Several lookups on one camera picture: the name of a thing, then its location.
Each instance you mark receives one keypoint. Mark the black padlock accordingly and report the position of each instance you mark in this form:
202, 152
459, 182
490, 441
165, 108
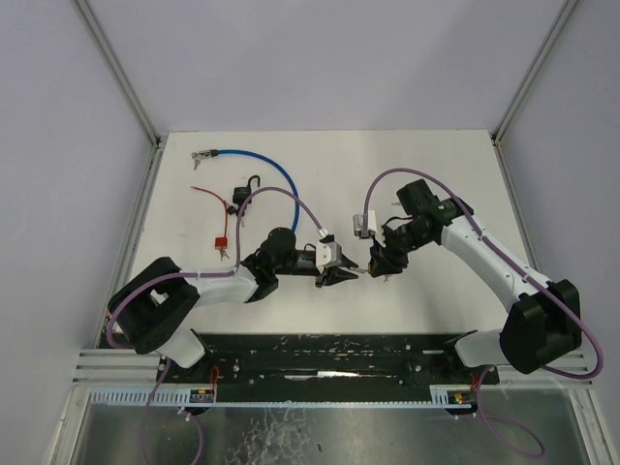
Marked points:
241, 193

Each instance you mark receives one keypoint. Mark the right aluminium frame post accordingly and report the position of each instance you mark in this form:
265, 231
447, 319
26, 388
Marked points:
543, 53

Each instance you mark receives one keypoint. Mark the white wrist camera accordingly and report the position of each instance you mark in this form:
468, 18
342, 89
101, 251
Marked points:
365, 224
328, 252

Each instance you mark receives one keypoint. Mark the aluminium frame post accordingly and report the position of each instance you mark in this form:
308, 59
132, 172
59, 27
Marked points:
543, 53
103, 44

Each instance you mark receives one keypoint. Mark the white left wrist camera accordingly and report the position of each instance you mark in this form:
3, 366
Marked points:
328, 252

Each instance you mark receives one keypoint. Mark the blue cable lock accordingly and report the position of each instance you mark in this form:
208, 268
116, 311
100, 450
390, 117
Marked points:
211, 153

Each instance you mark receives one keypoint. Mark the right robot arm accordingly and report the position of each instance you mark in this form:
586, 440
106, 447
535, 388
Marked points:
541, 324

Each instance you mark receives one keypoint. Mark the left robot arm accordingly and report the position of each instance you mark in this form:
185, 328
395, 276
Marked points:
151, 309

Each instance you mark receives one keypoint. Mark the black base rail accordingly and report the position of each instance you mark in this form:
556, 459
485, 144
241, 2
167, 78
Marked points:
408, 359

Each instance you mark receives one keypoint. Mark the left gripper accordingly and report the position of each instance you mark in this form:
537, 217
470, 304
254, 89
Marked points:
323, 276

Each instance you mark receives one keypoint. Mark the keys of black padlock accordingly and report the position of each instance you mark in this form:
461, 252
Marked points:
234, 210

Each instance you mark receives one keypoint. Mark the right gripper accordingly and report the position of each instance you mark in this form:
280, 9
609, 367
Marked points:
387, 253

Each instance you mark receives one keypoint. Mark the left aluminium frame post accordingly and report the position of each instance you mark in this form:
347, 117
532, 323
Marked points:
103, 44

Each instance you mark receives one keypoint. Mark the keys of blue cable lock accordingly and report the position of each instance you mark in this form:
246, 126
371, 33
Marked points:
197, 159

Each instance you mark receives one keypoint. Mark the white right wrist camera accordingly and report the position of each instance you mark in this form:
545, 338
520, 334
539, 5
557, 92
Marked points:
365, 224

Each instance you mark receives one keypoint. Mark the long shackle brass padlock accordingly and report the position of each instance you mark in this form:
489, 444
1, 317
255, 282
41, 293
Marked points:
366, 270

